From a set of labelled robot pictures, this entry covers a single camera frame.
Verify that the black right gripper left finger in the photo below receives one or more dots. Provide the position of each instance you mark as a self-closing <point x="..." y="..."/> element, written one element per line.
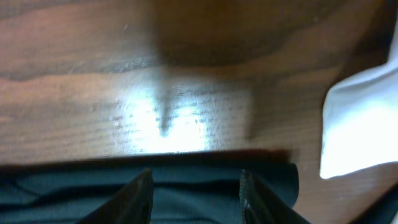
<point x="130" y="205"/>

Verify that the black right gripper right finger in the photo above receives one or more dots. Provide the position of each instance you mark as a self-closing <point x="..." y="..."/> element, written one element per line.
<point x="261" y="205"/>

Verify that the black leggings red waistband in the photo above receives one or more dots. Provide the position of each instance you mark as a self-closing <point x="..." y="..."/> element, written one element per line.
<point x="183" y="193"/>

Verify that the black garment under t-shirt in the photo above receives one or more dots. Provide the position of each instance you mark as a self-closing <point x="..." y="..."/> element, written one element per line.
<point x="383" y="211"/>

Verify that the white Mr Robot t-shirt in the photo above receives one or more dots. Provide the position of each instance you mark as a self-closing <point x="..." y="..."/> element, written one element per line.
<point x="360" y="120"/>

